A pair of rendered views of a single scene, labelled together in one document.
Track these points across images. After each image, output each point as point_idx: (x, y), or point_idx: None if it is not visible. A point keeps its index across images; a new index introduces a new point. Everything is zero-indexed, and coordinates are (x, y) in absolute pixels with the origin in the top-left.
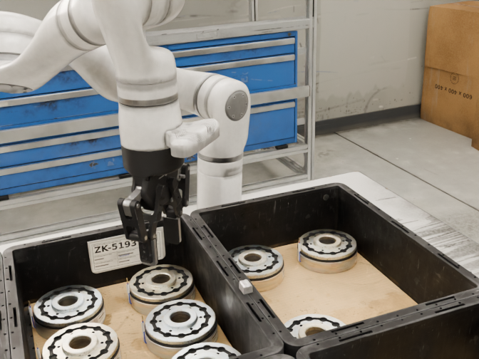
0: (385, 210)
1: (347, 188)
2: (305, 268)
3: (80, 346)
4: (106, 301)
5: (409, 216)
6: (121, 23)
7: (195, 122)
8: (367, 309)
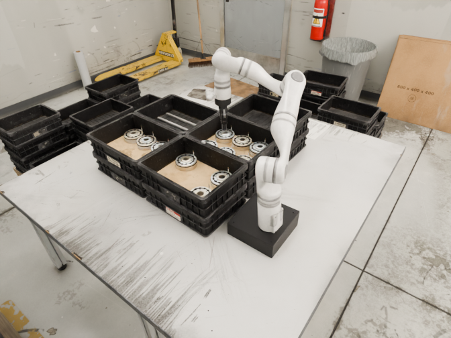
0: (206, 330)
1: (197, 196)
2: None
3: None
4: None
5: (187, 328)
6: None
7: (212, 95)
8: (177, 182)
